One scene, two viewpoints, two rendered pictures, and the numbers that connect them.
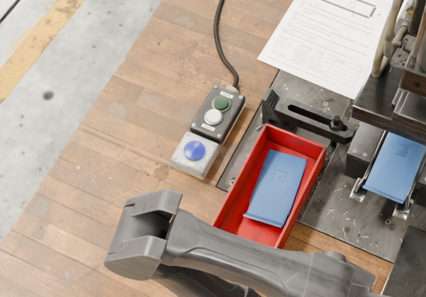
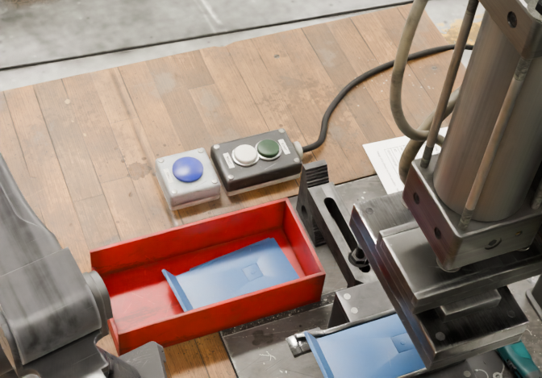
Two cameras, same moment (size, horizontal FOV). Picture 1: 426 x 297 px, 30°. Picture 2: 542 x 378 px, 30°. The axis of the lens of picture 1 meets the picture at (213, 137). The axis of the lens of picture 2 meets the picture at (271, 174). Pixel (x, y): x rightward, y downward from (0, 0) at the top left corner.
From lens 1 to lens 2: 0.54 m
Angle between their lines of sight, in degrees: 20
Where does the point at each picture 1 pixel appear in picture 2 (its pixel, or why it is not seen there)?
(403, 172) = (377, 365)
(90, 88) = not seen: hidden behind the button
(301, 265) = (34, 247)
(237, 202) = (178, 259)
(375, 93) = (396, 212)
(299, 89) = not seen: hidden behind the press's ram
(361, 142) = (365, 295)
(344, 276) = (73, 307)
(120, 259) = not seen: outside the picture
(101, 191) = (61, 139)
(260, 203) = (199, 280)
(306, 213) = (239, 334)
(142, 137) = (158, 124)
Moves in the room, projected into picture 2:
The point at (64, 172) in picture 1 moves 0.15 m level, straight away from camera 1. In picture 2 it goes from (49, 95) to (85, 26)
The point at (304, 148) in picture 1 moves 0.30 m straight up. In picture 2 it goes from (306, 262) to (339, 89)
